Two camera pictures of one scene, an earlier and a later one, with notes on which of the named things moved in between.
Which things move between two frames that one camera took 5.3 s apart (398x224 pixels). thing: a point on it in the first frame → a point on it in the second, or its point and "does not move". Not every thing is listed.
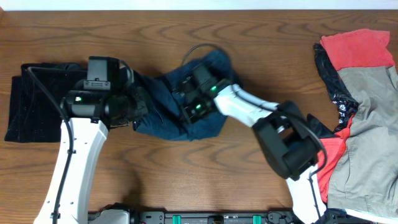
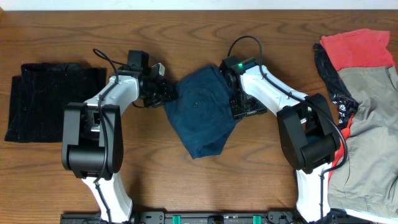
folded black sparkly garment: [34, 116] does not move
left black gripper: [143, 103] → [168, 94]
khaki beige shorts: [365, 177] does not move
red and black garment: [341, 50] does not move
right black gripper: [185, 108] → [237, 111]
